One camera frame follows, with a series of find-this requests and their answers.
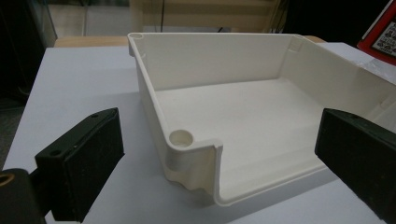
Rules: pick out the white board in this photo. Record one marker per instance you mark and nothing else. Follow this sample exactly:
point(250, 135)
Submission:
point(77, 87)

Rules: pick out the red box with white label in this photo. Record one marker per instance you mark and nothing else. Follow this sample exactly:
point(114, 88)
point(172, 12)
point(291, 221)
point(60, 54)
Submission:
point(381, 34)

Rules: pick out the wooden table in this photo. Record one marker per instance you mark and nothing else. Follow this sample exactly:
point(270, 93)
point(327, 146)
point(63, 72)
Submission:
point(90, 41)

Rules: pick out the dark cabinet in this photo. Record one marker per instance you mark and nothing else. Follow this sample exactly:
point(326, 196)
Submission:
point(21, 46)

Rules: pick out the light wooden furniture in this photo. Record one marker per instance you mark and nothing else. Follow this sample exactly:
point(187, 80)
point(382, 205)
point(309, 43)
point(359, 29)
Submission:
point(202, 15)

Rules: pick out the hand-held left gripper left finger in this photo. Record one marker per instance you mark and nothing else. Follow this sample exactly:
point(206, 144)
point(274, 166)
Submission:
point(84, 161)

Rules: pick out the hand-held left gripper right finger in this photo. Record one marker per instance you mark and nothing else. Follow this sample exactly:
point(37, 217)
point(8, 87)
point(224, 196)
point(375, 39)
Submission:
point(358, 152)

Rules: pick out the white plastic bin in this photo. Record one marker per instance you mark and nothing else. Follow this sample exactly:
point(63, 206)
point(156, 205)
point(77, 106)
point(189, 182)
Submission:
point(249, 124)

